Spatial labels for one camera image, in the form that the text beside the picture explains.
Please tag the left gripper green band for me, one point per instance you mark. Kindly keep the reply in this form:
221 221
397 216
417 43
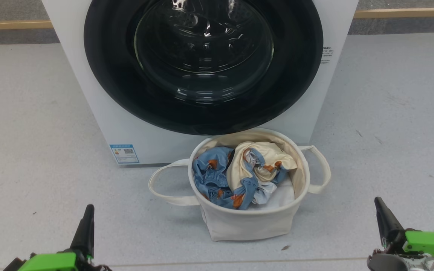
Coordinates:
47 262

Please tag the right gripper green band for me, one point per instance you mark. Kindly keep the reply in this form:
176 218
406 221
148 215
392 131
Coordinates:
428 244

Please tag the blue garment with orange print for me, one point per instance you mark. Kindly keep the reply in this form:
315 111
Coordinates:
207 173

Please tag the black round glass washer door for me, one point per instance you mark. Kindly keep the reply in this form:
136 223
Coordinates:
107 75

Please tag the white front-load washing machine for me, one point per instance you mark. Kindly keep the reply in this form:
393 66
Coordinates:
89 113

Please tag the blue energy label sticker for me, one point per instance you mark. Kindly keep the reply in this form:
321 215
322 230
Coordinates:
124 154

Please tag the white cloth basket liner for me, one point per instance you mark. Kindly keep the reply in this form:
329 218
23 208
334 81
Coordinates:
281 195

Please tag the cream canvas laundry basket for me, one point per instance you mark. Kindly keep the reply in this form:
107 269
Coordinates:
247 226

